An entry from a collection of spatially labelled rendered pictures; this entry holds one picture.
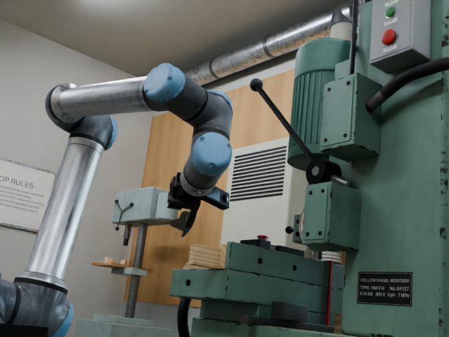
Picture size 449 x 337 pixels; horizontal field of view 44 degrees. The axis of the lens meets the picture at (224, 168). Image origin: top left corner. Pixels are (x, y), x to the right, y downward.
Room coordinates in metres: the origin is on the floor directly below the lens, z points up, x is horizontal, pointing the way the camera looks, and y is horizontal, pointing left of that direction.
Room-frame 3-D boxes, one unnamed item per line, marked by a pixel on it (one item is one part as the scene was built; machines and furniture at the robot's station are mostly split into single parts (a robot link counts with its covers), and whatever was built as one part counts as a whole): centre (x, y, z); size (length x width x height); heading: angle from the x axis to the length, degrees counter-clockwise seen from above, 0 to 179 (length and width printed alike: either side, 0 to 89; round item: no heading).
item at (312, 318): (1.36, -0.21, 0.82); 0.40 x 0.21 x 0.04; 126
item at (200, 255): (1.27, -0.18, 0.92); 0.55 x 0.02 x 0.04; 126
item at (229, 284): (1.41, -0.19, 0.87); 0.61 x 0.30 x 0.06; 126
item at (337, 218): (1.07, -0.22, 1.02); 0.09 x 0.07 x 0.12; 126
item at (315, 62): (1.31, -0.24, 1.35); 0.18 x 0.18 x 0.31
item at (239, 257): (1.29, -0.27, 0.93); 0.60 x 0.02 x 0.06; 126
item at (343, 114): (1.05, -0.24, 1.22); 0.09 x 0.08 x 0.15; 36
